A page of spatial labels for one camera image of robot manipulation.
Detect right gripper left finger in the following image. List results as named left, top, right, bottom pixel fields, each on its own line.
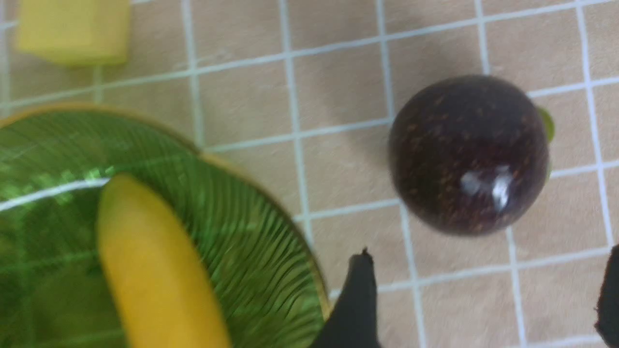
left=311, top=247, right=381, bottom=348

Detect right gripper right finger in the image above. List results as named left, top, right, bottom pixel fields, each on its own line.
left=595, top=245, right=619, bottom=348

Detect yellow toy banana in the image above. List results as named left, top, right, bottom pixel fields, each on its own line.
left=96, top=174, right=232, bottom=348

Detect dark purple toy passion fruit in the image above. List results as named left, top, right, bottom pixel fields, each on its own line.
left=388, top=74, right=554, bottom=236

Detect green glass leaf plate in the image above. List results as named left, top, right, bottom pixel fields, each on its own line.
left=1, top=105, right=331, bottom=348

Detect yellow foam cube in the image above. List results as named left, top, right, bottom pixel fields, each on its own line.
left=15, top=0, right=132, bottom=66

